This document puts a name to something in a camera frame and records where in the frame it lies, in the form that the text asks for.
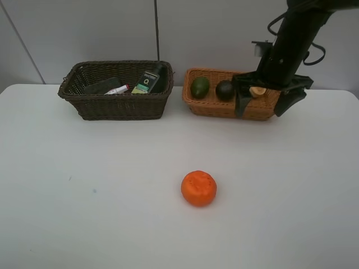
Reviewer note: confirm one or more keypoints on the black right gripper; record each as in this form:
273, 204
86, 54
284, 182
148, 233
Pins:
270, 75

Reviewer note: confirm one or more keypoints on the red orange peach fruit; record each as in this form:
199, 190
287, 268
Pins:
256, 92

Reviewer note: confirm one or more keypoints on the dark mangosteen fruit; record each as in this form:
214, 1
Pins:
224, 90

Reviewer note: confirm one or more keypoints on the green avocado fruit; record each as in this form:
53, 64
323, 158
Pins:
200, 87

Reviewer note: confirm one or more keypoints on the orange tangerine fruit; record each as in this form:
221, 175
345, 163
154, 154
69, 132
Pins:
199, 188

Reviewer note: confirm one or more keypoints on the black rectangular bottle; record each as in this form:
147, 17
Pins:
151, 82

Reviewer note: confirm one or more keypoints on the white marker pink cap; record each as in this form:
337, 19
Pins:
119, 90

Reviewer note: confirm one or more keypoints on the black whiteboard eraser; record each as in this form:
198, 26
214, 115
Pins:
102, 87

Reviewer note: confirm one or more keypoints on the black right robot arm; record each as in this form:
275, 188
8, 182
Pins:
299, 27

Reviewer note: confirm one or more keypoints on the orange wicker basket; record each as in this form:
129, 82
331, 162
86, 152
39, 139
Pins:
260, 108

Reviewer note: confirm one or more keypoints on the dark brown wicker basket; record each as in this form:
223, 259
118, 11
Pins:
125, 106

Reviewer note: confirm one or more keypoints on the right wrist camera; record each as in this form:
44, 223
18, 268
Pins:
262, 48

